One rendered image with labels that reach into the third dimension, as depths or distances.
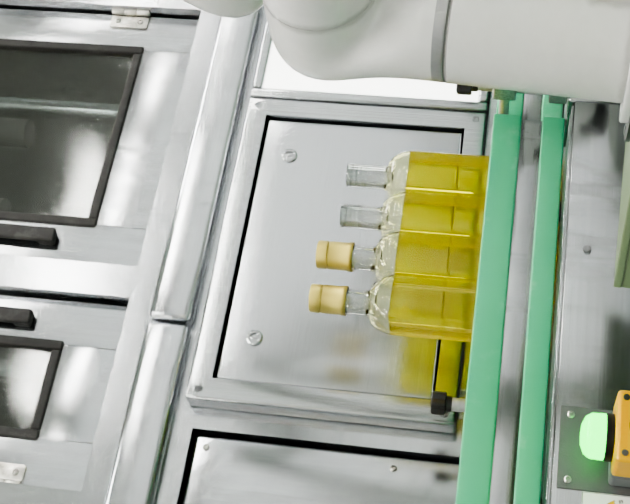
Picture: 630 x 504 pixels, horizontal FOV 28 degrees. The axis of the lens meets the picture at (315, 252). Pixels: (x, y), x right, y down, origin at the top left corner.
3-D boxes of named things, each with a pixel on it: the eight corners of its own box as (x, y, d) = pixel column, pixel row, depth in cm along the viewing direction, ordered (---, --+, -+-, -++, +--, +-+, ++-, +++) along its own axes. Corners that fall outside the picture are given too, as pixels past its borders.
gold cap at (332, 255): (356, 250, 153) (321, 247, 153) (354, 237, 150) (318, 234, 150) (352, 276, 151) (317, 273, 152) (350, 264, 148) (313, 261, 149)
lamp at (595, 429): (610, 424, 120) (578, 421, 120) (616, 406, 116) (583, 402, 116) (609, 469, 117) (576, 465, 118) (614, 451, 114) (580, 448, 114)
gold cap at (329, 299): (349, 308, 150) (312, 305, 151) (349, 281, 149) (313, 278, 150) (344, 320, 147) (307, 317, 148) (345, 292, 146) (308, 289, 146)
